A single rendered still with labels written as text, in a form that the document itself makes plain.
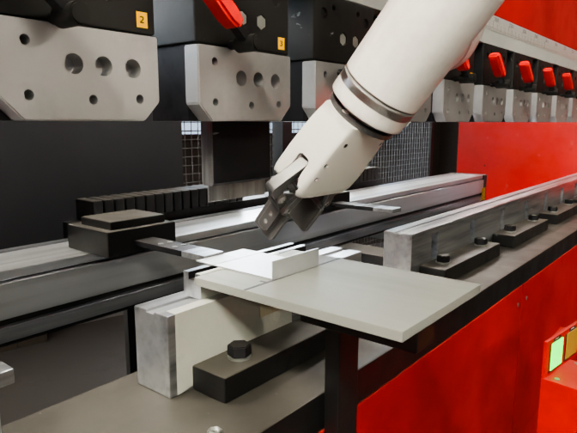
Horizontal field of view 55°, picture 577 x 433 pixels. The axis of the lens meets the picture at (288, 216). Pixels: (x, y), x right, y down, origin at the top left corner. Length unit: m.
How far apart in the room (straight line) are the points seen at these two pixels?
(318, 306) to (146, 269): 0.44
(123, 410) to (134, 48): 0.37
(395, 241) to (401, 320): 0.56
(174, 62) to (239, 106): 0.08
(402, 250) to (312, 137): 0.55
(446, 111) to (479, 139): 1.72
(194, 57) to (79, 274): 0.39
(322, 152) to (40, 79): 0.26
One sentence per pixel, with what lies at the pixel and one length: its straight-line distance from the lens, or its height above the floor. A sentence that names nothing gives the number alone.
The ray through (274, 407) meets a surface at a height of 0.88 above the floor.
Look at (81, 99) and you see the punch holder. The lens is 0.51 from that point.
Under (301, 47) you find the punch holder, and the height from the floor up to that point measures 1.27.
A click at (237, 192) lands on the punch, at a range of 0.69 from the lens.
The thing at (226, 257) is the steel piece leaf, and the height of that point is 1.00.
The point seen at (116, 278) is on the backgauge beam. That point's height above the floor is 0.94.
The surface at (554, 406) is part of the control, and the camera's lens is 0.99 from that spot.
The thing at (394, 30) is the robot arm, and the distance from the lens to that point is 0.51.
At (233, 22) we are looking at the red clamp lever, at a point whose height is 1.27.
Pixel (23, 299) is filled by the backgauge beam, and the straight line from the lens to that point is 0.82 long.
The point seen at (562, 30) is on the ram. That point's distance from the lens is 1.89.
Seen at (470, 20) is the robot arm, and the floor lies 1.26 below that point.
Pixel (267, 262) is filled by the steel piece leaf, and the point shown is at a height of 1.00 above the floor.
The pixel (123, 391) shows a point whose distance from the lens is 0.68.
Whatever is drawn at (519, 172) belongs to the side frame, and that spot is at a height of 0.95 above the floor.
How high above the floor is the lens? 1.17
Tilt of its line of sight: 10 degrees down
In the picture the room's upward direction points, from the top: straight up
